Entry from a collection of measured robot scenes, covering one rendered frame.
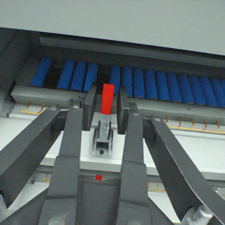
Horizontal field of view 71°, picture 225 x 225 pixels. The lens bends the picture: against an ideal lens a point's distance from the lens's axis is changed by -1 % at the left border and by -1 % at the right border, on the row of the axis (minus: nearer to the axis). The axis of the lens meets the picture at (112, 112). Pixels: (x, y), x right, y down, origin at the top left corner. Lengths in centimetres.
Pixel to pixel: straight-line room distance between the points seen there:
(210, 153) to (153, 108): 11
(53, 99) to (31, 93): 3
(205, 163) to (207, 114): 7
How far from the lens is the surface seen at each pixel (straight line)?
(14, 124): 26
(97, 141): 21
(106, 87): 18
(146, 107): 24
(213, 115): 28
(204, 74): 34
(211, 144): 28
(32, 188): 41
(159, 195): 42
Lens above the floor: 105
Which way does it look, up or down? 37 degrees down
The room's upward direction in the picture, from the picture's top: 8 degrees clockwise
